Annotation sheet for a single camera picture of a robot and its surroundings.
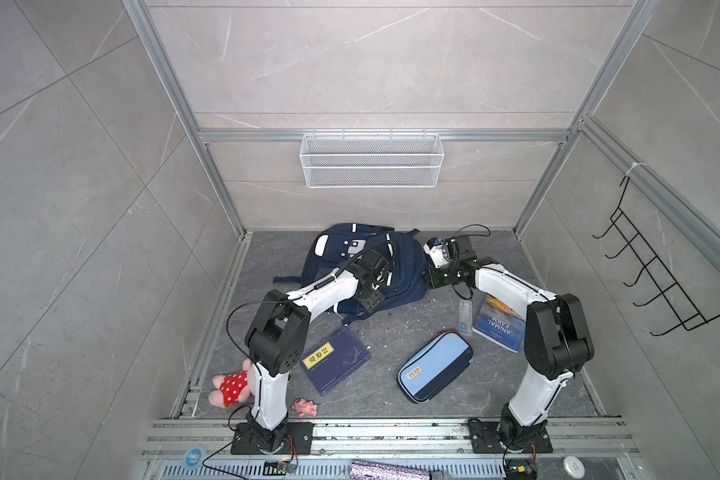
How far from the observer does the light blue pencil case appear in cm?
79

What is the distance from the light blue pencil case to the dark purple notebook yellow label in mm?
140

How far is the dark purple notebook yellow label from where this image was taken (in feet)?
2.74
